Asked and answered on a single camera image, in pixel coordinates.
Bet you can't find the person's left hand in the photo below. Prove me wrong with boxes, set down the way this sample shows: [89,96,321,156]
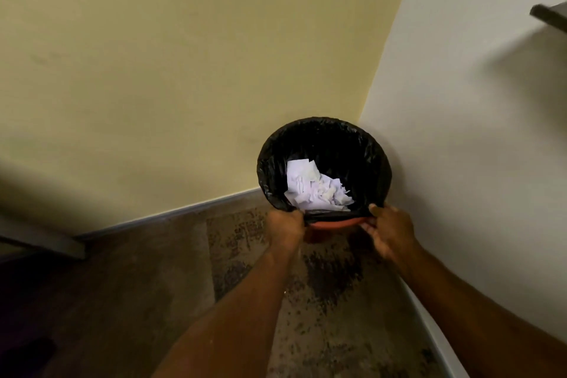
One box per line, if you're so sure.
[264,209,306,255]

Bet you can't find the person's right hand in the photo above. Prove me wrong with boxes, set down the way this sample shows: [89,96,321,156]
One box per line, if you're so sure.
[360,203,421,264]

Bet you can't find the orange waste bin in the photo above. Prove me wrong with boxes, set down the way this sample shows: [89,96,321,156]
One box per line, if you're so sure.
[305,216,370,244]

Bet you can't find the black bin liner bag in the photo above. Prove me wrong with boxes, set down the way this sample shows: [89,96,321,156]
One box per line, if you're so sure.
[256,116,392,222]

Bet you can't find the person's left forearm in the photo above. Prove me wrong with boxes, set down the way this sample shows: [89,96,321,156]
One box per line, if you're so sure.
[153,244,298,378]

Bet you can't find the person's right forearm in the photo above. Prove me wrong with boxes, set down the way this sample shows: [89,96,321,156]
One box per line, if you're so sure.
[398,244,567,378]

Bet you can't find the crumpled white paper scraps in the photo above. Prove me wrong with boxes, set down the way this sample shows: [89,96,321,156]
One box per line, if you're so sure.
[284,159,355,212]

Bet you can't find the grey furniture edge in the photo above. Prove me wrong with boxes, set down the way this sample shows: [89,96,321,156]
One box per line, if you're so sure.
[0,214,86,260]

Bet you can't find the dark wall shelf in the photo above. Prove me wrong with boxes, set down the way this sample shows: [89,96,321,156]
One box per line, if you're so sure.
[530,1,567,34]

